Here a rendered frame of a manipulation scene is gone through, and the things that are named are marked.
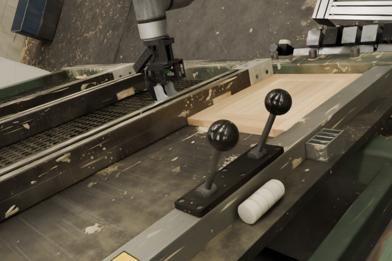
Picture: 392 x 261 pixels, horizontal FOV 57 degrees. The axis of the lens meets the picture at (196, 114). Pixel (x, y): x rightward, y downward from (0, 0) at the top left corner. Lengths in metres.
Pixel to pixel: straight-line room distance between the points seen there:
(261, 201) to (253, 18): 2.14
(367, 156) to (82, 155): 0.56
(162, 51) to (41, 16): 4.36
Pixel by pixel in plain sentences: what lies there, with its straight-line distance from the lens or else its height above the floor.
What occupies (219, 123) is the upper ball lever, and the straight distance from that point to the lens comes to 0.41.
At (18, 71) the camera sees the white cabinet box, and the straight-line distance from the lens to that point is 4.80.
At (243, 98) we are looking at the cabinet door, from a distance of 0.99.
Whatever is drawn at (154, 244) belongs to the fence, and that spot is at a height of 1.57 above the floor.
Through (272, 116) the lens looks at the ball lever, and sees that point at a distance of 0.52.
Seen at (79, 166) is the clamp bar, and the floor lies 1.50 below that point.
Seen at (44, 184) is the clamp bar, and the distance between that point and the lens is 0.74.
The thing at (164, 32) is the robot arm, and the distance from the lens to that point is 0.93.
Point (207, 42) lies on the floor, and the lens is 2.78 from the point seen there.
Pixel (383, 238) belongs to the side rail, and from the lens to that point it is 0.40.
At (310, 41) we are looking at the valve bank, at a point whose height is 0.76.
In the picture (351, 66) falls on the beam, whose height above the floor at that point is 0.90.
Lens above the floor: 1.86
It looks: 44 degrees down
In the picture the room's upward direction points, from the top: 74 degrees counter-clockwise
